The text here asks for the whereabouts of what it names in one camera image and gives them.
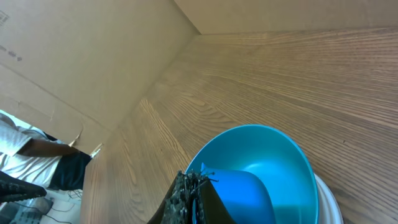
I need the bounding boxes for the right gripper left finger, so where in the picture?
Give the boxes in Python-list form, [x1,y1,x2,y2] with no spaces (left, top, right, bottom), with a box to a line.
[147,171,195,224]

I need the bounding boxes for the white digital kitchen scale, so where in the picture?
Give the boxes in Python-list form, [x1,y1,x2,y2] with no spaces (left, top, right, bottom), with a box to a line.
[314,174,344,224]

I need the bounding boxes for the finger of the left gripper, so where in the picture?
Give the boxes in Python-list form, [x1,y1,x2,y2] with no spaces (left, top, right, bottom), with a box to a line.
[0,172,47,202]

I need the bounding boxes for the blue plastic measuring scoop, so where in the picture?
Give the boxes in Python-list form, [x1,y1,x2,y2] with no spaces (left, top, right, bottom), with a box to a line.
[201,164,276,224]

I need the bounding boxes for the person in white shirt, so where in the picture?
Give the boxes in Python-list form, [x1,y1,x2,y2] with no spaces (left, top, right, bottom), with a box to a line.
[1,114,91,191]

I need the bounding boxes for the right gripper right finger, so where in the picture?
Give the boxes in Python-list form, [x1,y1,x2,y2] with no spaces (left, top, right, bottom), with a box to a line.
[194,177,236,224]

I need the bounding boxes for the teal blue bowl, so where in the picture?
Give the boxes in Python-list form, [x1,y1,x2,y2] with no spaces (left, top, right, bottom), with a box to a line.
[187,124,319,223]

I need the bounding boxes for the cardboard box wall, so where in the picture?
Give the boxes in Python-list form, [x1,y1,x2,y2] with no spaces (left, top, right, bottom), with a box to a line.
[1,0,397,153]

